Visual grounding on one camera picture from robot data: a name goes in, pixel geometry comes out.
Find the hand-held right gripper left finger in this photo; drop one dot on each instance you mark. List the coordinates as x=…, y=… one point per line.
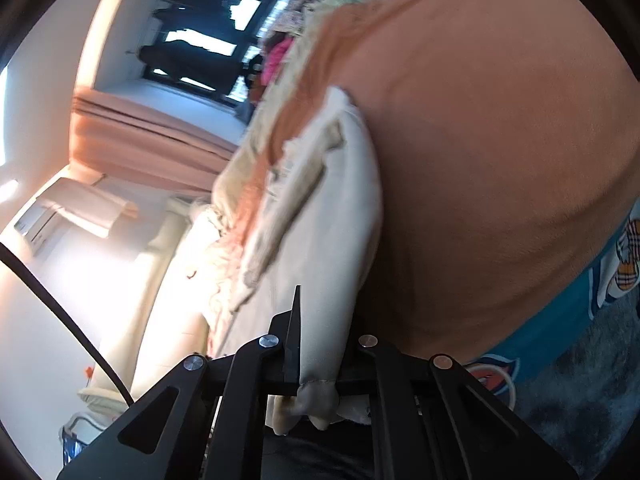
x=292, y=350

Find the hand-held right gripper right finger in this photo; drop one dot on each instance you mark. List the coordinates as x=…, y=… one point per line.
x=362, y=360

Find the white jacket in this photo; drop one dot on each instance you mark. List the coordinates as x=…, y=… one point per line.
x=330, y=240

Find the row of dark hanging clothes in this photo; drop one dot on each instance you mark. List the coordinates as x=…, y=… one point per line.
x=215, y=0

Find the cream bed headboard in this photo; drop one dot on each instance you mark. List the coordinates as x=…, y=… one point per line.
x=160, y=310

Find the beige blanket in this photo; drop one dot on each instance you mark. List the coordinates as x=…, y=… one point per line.
x=235, y=190

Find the blue printed bed sheet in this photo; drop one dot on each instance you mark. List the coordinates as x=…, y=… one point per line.
x=565, y=320

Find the grey rug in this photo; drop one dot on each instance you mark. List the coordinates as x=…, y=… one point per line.
x=590, y=385

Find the orange duvet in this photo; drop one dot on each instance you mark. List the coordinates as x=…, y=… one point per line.
x=500, y=160

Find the white air conditioner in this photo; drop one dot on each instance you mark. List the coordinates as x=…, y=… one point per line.
x=37, y=225
x=90, y=210

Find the pink curtain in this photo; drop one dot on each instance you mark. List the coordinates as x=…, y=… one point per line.
x=150, y=135

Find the dark plush toy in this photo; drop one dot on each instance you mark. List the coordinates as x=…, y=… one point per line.
x=252, y=67

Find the pink plush toy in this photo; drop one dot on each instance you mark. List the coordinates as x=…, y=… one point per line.
x=275, y=62

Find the black hanging coat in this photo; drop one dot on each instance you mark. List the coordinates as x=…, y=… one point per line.
x=195, y=67

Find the dark framed window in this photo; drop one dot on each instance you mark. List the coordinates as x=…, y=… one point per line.
x=210, y=40

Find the floral cloth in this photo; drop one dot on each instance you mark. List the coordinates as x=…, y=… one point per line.
x=292, y=12

